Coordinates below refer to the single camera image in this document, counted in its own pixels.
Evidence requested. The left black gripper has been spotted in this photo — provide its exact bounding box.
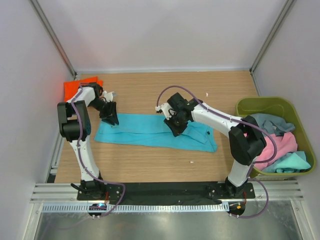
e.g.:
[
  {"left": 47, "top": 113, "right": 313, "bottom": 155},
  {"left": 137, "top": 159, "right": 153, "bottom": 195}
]
[{"left": 89, "top": 98, "right": 119, "bottom": 126}]

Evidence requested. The turquoise blue t shirt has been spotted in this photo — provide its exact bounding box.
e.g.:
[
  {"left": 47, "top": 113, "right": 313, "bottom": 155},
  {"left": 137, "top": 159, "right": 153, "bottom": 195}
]
[{"left": 94, "top": 113, "right": 218, "bottom": 153}]

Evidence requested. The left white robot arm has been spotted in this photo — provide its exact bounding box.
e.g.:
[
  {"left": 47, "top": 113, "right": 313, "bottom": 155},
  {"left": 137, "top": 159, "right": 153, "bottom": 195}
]
[{"left": 57, "top": 82, "right": 119, "bottom": 200}]

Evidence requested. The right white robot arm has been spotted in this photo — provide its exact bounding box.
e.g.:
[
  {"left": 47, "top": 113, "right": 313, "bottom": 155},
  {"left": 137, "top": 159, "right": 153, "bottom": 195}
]
[{"left": 155, "top": 92, "right": 267, "bottom": 198}]

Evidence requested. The folded orange t shirt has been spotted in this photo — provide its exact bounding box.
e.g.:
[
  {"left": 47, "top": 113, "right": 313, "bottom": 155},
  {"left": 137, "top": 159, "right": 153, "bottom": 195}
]
[{"left": 64, "top": 76, "right": 104, "bottom": 102}]

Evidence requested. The left controller board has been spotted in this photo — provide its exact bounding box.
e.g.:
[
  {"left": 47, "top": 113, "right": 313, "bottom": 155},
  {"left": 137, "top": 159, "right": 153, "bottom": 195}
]
[{"left": 88, "top": 203, "right": 108, "bottom": 220}]

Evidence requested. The controller board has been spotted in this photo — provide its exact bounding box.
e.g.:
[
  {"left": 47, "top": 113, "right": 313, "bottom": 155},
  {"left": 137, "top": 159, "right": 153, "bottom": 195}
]
[
  {"left": 88, "top": 203, "right": 108, "bottom": 220},
  {"left": 227, "top": 202, "right": 246, "bottom": 218}
]

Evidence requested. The grey blue t shirt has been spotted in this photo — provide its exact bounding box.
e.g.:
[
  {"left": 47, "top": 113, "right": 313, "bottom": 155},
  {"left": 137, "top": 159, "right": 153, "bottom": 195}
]
[{"left": 250, "top": 113, "right": 296, "bottom": 137}]

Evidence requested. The right controller board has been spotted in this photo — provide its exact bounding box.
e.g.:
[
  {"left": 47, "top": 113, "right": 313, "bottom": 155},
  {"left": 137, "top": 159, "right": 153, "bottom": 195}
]
[{"left": 227, "top": 202, "right": 246, "bottom": 218}]

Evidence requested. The green plastic bin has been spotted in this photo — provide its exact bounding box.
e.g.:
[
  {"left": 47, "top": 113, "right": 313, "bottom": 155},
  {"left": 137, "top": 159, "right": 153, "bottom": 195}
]
[{"left": 235, "top": 96, "right": 317, "bottom": 180}]

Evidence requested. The pink t shirt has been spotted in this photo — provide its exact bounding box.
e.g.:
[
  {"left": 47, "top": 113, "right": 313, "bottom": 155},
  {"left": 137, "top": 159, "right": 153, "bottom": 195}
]
[{"left": 254, "top": 132, "right": 298, "bottom": 171}]

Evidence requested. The light teal t shirt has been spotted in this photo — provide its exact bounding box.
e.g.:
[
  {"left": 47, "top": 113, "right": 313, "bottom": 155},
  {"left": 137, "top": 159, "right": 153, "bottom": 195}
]
[{"left": 262, "top": 151, "right": 311, "bottom": 174}]

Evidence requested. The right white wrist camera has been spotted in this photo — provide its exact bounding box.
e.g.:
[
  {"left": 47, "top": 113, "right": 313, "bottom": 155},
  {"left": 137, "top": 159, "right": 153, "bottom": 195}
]
[{"left": 155, "top": 103, "right": 176, "bottom": 120}]

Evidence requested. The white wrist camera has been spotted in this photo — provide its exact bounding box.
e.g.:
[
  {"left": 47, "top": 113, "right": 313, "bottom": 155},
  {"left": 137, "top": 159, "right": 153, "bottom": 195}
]
[
  {"left": 155, "top": 103, "right": 176, "bottom": 120},
  {"left": 101, "top": 91, "right": 117, "bottom": 103}
]

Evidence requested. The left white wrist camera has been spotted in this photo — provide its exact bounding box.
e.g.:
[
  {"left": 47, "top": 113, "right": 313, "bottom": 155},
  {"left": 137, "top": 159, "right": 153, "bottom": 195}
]
[{"left": 101, "top": 91, "right": 117, "bottom": 103}]

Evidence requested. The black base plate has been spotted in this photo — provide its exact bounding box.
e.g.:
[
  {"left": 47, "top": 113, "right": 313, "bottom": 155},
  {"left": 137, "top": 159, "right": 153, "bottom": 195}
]
[{"left": 70, "top": 180, "right": 256, "bottom": 206}]

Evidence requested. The slotted cable duct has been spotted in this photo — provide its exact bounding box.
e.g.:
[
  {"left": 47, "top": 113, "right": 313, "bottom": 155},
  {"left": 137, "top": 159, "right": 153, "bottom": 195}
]
[{"left": 41, "top": 202, "right": 229, "bottom": 214}]

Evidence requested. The aluminium frame rail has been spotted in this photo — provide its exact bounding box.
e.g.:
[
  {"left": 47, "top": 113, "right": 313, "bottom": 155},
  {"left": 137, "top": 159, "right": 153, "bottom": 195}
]
[{"left": 30, "top": 180, "right": 304, "bottom": 203}]

